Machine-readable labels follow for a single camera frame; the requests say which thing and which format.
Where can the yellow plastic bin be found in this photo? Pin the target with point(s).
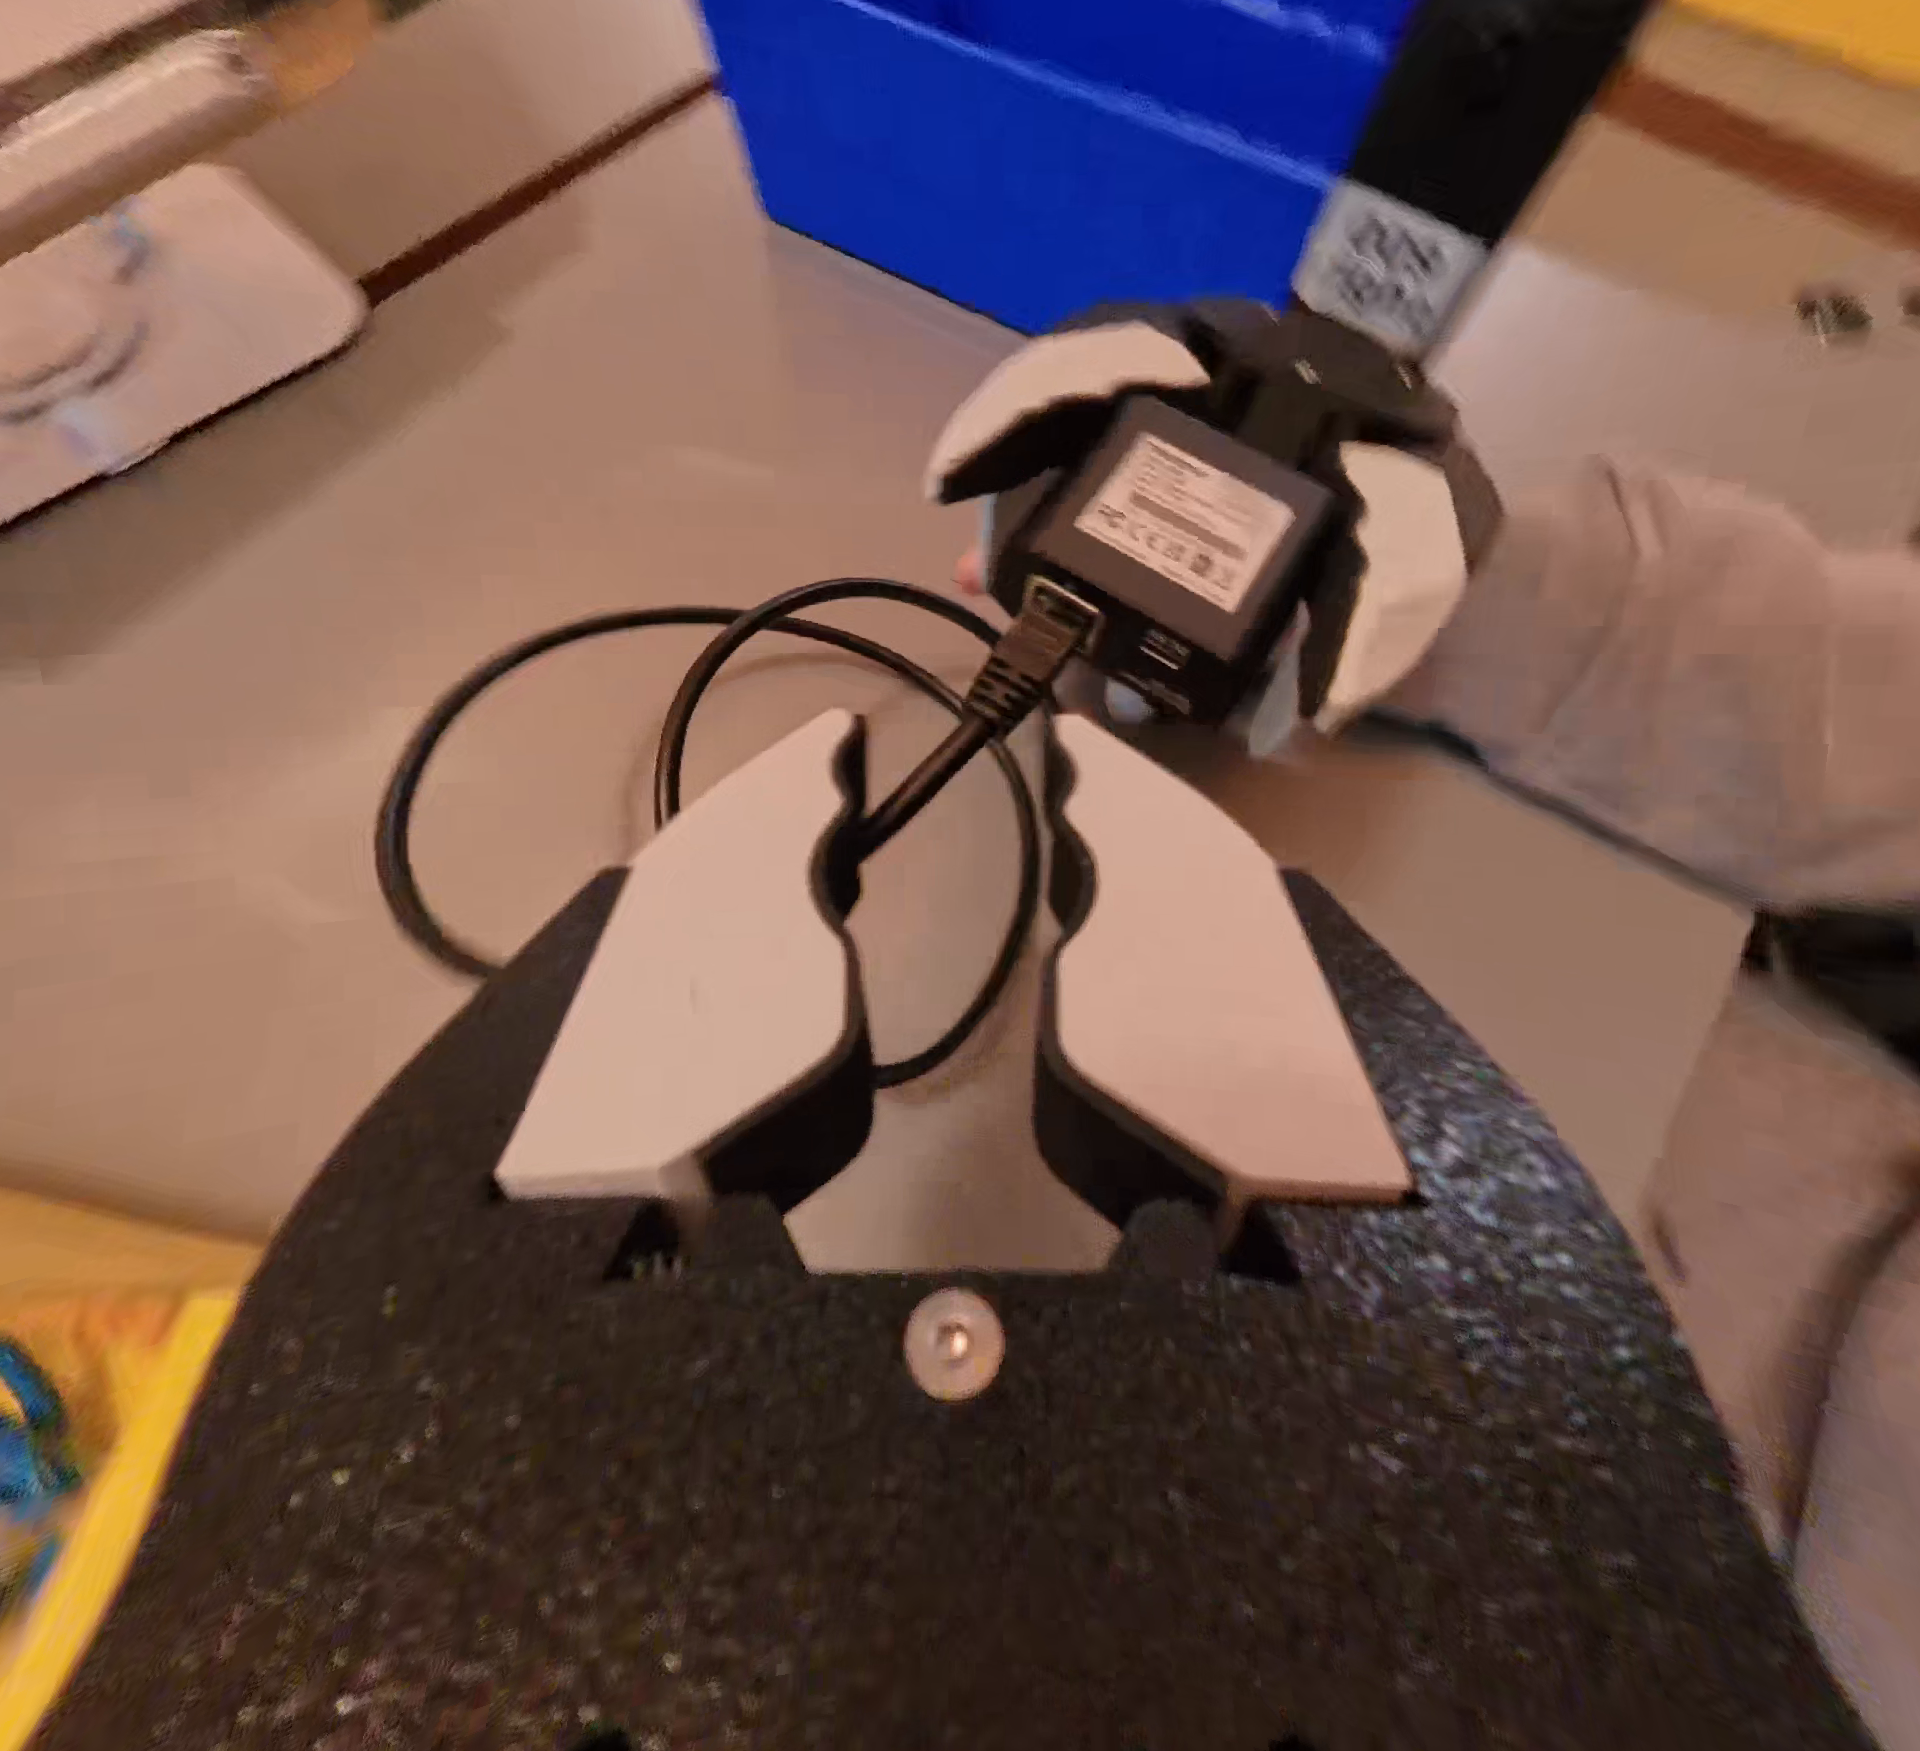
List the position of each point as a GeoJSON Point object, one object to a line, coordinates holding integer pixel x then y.
{"type": "Point", "coordinates": [127, 1496]}

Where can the grey desk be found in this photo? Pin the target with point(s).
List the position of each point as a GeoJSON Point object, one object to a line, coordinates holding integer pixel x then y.
{"type": "Point", "coordinates": [599, 460]}

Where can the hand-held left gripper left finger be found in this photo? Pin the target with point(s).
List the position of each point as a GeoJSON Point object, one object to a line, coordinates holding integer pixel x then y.
{"type": "Point", "coordinates": [690, 987]}

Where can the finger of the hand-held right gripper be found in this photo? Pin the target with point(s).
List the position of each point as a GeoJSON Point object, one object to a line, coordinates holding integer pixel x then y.
{"type": "Point", "coordinates": [1397, 565]}
{"type": "Point", "coordinates": [1049, 393]}

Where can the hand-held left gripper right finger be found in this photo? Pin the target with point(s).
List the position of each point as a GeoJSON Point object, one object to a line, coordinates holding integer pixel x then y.
{"type": "Point", "coordinates": [1215, 1002]}

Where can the black network splitter box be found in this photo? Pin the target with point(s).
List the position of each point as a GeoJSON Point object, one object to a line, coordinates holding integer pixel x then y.
{"type": "Point", "coordinates": [1185, 521]}

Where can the person's grey clothed torso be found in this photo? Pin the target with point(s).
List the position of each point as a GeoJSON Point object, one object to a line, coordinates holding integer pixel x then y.
{"type": "Point", "coordinates": [1829, 1332]}

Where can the person's right forearm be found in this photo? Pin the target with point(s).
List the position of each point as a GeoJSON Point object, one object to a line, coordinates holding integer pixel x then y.
{"type": "Point", "coordinates": [1694, 671]}

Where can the small metal screws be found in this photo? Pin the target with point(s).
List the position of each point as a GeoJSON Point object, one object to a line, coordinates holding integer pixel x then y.
{"type": "Point", "coordinates": [1834, 315]}

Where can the blue plastic bin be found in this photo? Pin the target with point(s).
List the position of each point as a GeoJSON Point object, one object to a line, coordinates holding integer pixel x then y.
{"type": "Point", "coordinates": [1020, 145]}

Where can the white document stand base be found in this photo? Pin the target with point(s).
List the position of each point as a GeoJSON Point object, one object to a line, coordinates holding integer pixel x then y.
{"type": "Point", "coordinates": [196, 311]}

